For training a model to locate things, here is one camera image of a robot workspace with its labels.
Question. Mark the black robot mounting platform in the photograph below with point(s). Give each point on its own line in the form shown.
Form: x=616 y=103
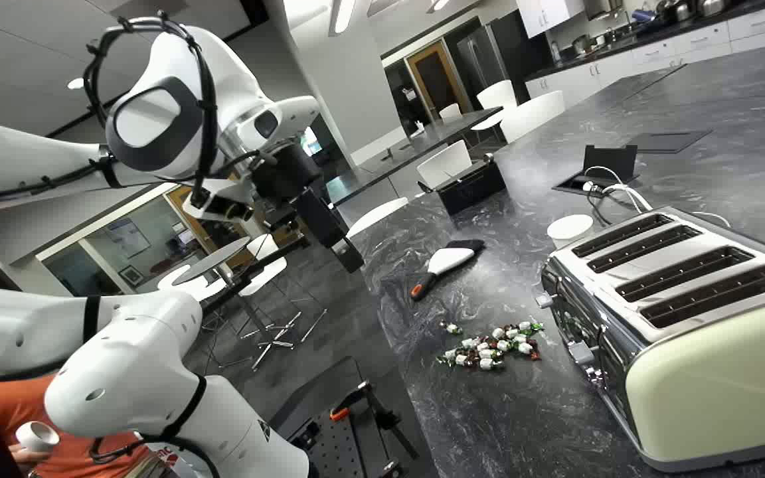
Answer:
x=347 y=447

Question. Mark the person in orange shirt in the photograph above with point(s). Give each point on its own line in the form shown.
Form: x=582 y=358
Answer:
x=11 y=416

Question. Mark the steel pot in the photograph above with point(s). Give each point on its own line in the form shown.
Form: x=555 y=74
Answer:
x=684 y=11

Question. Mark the open black table outlet box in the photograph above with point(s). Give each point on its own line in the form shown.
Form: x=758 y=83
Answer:
x=611 y=157

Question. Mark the metal star table base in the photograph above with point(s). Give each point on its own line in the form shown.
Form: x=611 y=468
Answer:
x=286 y=335

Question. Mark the long dark table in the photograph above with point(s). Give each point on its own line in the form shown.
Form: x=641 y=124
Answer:
x=425 y=143

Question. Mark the wooden door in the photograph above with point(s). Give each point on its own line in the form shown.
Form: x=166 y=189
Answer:
x=437 y=79

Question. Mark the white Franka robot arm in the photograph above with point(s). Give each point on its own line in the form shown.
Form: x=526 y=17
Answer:
x=133 y=374

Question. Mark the closed black outlet cover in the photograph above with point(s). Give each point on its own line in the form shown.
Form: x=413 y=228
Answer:
x=668 y=139

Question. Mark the round ceiling light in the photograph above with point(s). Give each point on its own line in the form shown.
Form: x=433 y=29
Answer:
x=76 y=83

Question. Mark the cream four-slot toaster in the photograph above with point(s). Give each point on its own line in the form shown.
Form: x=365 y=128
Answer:
x=691 y=354

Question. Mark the white round table top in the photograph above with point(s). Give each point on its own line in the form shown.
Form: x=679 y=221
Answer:
x=210 y=266

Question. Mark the white paper cup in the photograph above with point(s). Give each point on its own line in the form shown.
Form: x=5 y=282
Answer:
x=570 y=229

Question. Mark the white kitchen counter cabinets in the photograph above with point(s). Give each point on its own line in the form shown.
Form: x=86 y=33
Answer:
x=664 y=54

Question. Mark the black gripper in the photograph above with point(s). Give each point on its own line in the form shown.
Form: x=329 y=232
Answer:
x=305 y=208

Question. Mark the white green candy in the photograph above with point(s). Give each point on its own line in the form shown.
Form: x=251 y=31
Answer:
x=486 y=362
x=469 y=343
x=525 y=350
x=497 y=333
x=525 y=325
x=462 y=361
x=450 y=329
x=446 y=358
x=502 y=346

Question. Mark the white power plug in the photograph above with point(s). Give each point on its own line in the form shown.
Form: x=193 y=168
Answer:
x=588 y=188

